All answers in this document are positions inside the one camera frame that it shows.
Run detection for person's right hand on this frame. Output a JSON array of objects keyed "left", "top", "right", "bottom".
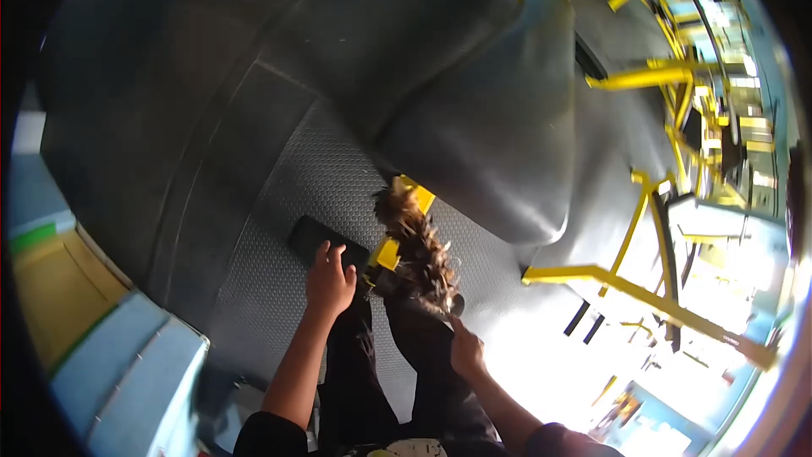
[{"left": 448, "top": 315, "right": 488, "bottom": 383}]

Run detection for person's legs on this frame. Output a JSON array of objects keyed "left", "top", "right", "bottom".
[{"left": 316, "top": 264, "right": 503, "bottom": 451}]

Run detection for light blue side panel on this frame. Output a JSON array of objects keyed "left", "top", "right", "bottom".
[{"left": 49, "top": 291, "right": 211, "bottom": 457}]

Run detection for person's left hand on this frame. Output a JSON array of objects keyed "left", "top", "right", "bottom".
[{"left": 305, "top": 240, "right": 358, "bottom": 319}]

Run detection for grey bus seat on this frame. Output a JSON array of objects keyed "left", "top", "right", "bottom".
[{"left": 379, "top": 0, "right": 676, "bottom": 267}]

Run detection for yellow handrail frame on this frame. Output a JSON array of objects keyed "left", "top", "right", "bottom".
[{"left": 521, "top": 168, "right": 779, "bottom": 373}]

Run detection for row of yellow grab rails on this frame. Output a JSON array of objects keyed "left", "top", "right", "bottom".
[{"left": 570, "top": 0, "right": 776, "bottom": 204}]

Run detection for black flat rectangular object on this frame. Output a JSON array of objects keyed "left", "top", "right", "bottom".
[{"left": 287, "top": 215, "right": 373, "bottom": 275}]

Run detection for brown feather duster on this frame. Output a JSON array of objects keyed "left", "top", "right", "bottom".
[{"left": 372, "top": 176, "right": 466, "bottom": 319}]

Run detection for dark grey wheel housing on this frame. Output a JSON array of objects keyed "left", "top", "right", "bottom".
[{"left": 37, "top": 0, "right": 529, "bottom": 331}]

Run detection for person's body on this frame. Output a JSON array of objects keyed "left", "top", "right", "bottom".
[{"left": 233, "top": 410, "right": 625, "bottom": 457}]

